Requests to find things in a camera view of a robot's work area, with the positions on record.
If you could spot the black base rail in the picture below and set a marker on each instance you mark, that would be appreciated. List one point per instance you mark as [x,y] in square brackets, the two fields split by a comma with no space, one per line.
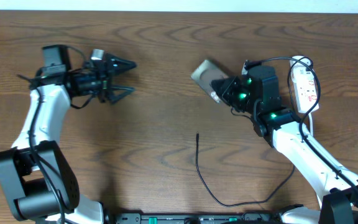
[138,218]

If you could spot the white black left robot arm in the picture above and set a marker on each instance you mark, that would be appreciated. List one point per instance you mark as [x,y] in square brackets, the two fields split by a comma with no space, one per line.
[36,179]

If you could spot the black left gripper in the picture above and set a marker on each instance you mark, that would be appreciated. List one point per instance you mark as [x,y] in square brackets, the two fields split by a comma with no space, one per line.
[104,78]

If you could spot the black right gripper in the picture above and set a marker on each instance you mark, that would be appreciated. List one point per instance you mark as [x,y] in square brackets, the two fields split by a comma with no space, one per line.
[230,84]

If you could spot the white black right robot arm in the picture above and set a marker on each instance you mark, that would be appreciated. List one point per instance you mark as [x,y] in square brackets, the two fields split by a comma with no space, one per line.
[335,186]

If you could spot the white power strip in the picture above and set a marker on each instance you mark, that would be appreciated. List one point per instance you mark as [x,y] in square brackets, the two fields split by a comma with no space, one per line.
[305,94]

